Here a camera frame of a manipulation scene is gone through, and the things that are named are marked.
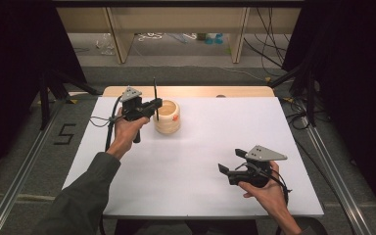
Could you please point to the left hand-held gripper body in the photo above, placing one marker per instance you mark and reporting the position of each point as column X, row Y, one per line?
column 133, row 104

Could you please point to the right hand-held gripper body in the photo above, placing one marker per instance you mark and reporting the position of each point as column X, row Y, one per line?
column 258, row 163

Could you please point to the black pen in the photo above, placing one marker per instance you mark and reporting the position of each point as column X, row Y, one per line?
column 155, row 91

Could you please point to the cream ringed pen holder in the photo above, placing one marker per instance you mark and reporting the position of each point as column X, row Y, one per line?
column 167, row 122

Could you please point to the person's left hand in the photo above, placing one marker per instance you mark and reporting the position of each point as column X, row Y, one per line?
column 125, row 129

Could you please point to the person's right hand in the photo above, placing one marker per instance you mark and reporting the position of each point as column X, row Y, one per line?
column 271, row 196

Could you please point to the clear plastic wrapper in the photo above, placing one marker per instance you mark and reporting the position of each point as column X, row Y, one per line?
column 106, row 44

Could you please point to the black metal stand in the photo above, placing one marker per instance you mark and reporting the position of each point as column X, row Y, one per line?
column 50, row 88
column 302, row 81

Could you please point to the beige wooden desk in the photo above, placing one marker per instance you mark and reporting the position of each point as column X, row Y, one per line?
column 176, row 18

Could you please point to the blue plastic bottles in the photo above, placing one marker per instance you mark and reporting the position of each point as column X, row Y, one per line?
column 214, row 38

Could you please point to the black curtain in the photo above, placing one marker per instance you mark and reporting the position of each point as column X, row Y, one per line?
column 16, row 65
column 355, row 81

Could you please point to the aluminium floor rail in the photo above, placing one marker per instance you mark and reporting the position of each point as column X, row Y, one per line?
column 336, row 176
column 19, row 176

